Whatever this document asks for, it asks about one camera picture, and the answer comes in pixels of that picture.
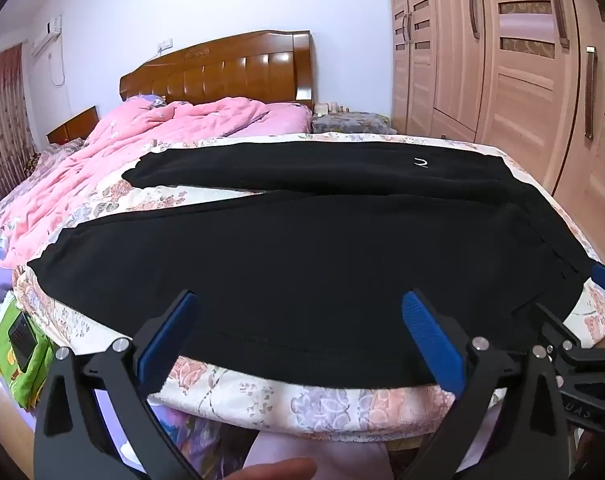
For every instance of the small white container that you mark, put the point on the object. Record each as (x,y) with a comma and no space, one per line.
(323,107)

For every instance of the wall socket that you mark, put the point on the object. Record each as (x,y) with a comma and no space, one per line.
(166,43)

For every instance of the wooden headboard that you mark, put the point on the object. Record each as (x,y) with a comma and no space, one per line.
(242,67)

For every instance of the person's pale pink clothing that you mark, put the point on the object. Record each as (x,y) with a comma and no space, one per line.
(342,460)

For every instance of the wooden wardrobe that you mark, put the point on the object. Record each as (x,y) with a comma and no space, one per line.
(522,100)

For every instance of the wooden nightstand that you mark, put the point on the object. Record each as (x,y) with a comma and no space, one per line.
(75,125)

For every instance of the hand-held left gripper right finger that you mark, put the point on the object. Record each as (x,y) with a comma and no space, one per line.
(432,345)

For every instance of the patterned curtain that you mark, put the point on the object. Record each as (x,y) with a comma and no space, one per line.
(2,125)

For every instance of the white air conditioner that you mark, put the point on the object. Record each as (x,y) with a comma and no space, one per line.
(47,35)

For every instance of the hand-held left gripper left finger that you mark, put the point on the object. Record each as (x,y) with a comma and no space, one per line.
(165,345)

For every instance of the black rectangular device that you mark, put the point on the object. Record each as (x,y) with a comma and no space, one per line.
(22,339)

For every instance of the green printed cushion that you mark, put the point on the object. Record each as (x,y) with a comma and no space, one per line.
(12,380)

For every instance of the floral blanket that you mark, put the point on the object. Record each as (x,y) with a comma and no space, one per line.
(332,405)

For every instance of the pink quilt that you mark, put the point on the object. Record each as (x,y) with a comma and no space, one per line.
(132,160)

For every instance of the black pants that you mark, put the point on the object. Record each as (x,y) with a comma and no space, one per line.
(307,260)

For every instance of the person's left hand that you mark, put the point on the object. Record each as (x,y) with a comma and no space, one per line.
(280,471)

